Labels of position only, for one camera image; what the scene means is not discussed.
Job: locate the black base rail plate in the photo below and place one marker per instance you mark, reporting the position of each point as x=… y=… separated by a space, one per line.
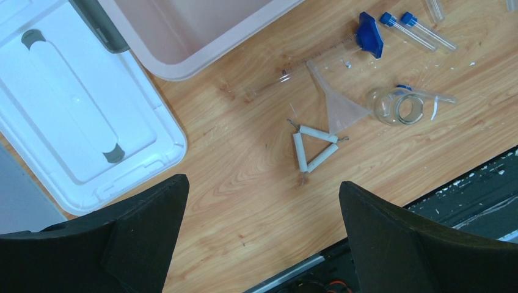
x=482 y=202

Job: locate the blue capped tube left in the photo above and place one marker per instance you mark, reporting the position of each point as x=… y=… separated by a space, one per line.
x=388 y=20

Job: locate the pink plastic bin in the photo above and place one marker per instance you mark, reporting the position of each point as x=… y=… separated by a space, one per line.
x=175 y=40

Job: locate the blue capped tube middle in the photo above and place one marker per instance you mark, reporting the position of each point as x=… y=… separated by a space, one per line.
x=412 y=22

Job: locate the white bin lid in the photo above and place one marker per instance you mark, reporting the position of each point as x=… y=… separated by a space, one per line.
x=77 y=106

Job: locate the white clay triangle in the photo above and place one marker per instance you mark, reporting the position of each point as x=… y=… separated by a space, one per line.
x=313 y=147

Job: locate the small glass beaker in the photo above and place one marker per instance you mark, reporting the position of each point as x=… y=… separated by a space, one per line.
x=397 y=106

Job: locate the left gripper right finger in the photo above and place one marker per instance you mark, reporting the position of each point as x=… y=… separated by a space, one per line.
x=395 y=250

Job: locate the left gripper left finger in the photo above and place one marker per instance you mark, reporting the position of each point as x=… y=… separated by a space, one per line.
x=125 y=247

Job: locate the blue capped tube long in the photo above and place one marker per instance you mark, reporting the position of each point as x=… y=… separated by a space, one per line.
x=436 y=11

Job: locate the clear plastic funnel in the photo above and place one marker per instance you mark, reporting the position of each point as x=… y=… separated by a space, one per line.
x=341 y=111

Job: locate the blue capped tube front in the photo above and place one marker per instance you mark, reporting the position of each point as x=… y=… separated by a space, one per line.
x=435 y=97

